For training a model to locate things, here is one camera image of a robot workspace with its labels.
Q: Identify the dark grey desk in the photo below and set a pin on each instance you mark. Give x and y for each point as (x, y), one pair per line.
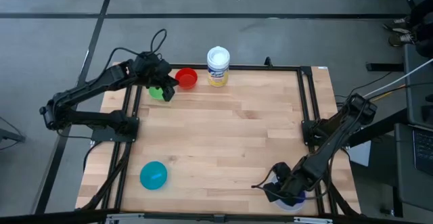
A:
(414, 170)

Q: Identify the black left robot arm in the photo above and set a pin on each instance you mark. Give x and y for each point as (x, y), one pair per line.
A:
(84, 90)

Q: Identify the red plastic bowl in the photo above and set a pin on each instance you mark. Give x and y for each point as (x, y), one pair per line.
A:
(186, 78)

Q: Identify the black aluminium table frame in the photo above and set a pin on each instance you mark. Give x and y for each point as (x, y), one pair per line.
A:
(306, 92)

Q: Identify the person's leg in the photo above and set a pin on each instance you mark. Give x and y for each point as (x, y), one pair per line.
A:
(423, 24)

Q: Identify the black stand foot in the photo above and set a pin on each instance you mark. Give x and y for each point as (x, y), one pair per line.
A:
(385, 66)

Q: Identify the teal plastic bowl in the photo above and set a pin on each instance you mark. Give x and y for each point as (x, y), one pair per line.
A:
(153, 175)

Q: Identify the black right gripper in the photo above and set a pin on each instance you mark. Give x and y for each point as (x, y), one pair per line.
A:
(294, 185)

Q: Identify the Lysol wipes canister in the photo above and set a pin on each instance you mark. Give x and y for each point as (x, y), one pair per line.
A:
(218, 66)

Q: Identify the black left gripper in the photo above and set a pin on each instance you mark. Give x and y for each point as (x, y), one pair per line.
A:
(150, 69)

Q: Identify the laptop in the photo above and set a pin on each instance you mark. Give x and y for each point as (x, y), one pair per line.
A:
(423, 149)

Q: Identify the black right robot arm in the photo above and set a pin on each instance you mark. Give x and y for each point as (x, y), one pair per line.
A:
(335, 139)

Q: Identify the person's shoe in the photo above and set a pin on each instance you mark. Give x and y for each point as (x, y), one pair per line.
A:
(402, 39)
(397, 23)

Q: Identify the white bowl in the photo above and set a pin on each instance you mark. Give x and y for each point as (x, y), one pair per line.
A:
(287, 208)

